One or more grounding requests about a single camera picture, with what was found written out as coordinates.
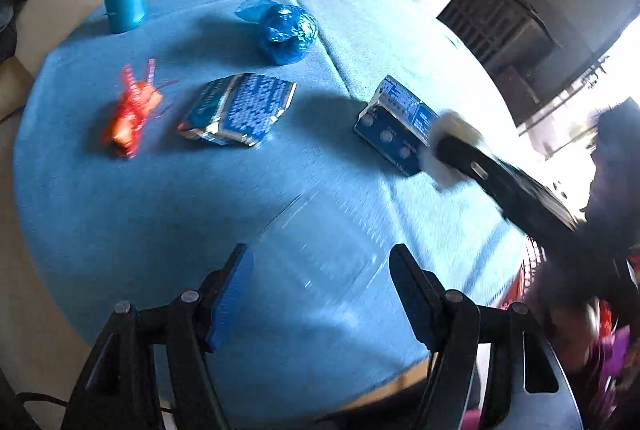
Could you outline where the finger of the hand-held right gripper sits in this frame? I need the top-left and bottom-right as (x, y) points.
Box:
(434, 134), (583, 235)

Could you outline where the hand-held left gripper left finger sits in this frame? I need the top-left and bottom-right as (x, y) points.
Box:
(60, 243), (256, 430)

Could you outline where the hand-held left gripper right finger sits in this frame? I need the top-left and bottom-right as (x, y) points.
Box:
(389, 244), (583, 430)

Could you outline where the white paper wad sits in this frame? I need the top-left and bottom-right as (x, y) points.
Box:
(422, 110), (481, 191)

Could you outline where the clear plastic bag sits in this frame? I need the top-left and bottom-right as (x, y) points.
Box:
(250, 192), (378, 295)

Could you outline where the blue box with round marks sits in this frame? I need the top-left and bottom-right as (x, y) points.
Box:
(354, 76), (446, 177)

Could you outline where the blue silver box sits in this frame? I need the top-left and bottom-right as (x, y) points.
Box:
(177, 73), (297, 147)

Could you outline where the red mesh basket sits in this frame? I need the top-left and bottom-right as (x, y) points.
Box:
(520, 240), (547, 303)

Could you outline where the person's maroon clothing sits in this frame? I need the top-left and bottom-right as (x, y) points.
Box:
(550, 300), (640, 430)

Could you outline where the blue tablecloth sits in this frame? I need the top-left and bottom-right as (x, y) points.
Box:
(12, 0), (531, 411)

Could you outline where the orange red foil wrapper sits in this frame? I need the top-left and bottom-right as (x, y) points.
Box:
(100, 58), (176, 159)

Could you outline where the crumpled blue plastic wrapper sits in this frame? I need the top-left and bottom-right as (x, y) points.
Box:
(235, 0), (320, 65)

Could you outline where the thin black cable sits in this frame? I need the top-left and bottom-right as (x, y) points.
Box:
(15, 391), (66, 411)

